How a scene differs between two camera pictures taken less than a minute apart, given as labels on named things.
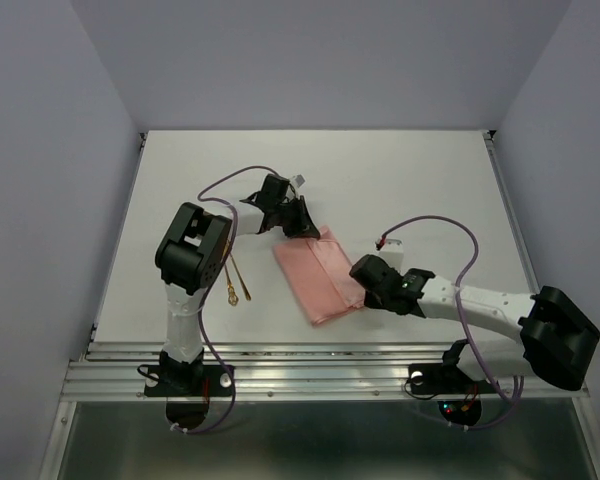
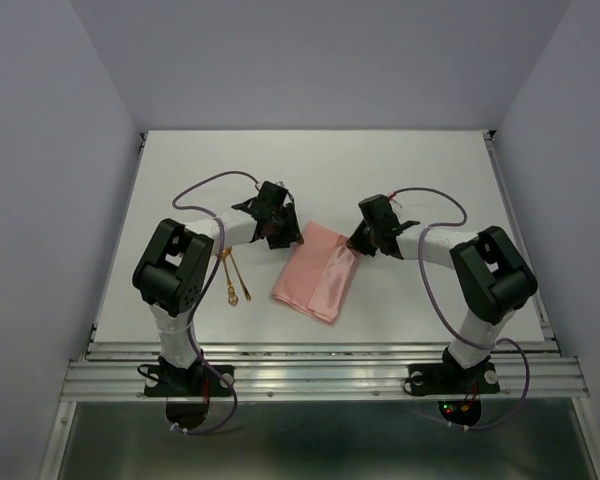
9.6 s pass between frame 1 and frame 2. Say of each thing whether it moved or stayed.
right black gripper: moved
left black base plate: stayed
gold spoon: stayed
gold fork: stayed
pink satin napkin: moved
